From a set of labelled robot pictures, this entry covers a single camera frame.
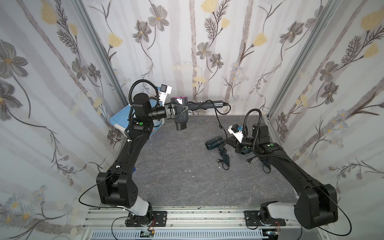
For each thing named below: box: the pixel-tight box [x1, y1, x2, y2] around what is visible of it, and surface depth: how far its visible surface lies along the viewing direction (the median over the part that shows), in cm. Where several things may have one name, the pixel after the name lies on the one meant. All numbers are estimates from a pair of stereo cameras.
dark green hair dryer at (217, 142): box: [205, 136, 230, 167], surface depth 100 cm
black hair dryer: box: [171, 96, 224, 131], surface depth 66 cm
